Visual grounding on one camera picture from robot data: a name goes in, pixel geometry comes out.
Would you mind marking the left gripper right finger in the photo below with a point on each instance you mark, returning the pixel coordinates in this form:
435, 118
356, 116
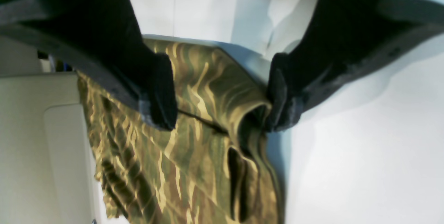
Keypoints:
345, 41

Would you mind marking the camouflage T-shirt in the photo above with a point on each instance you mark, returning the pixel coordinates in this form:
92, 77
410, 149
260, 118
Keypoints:
211, 169

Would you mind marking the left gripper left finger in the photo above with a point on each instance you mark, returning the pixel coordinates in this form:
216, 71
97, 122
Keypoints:
102, 39

